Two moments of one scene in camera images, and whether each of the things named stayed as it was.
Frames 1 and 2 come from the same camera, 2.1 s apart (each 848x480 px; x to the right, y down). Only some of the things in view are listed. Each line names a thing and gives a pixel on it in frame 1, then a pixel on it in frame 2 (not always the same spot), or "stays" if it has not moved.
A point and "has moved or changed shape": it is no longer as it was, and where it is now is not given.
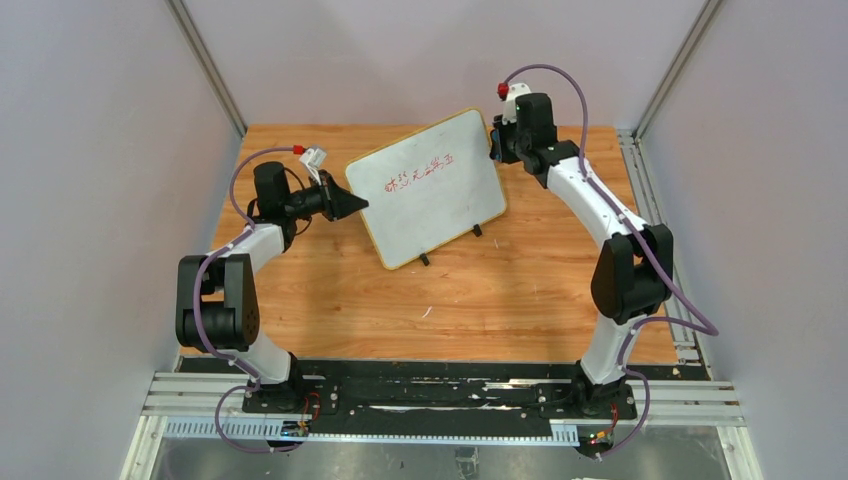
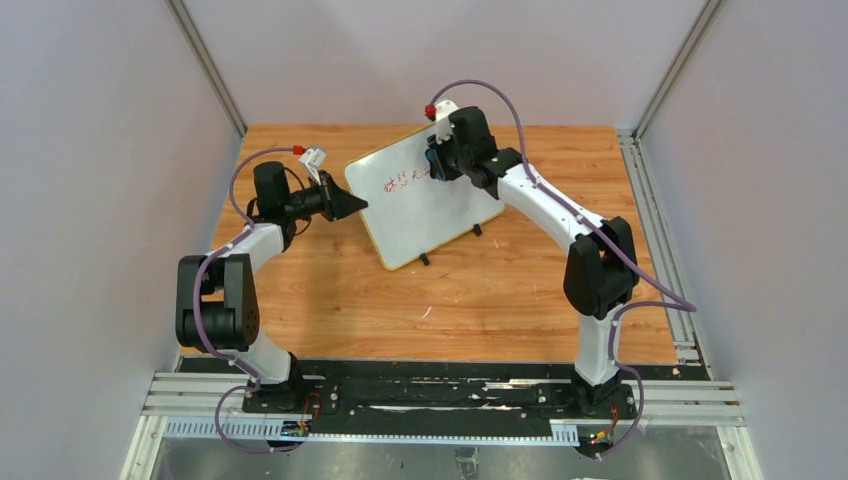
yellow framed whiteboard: (430, 187) stays
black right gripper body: (499, 140) → (444, 157)
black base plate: (440, 391) stays
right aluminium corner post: (706, 15) stays
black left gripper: (328, 200) stays
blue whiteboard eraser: (495, 146) has moved or changed shape
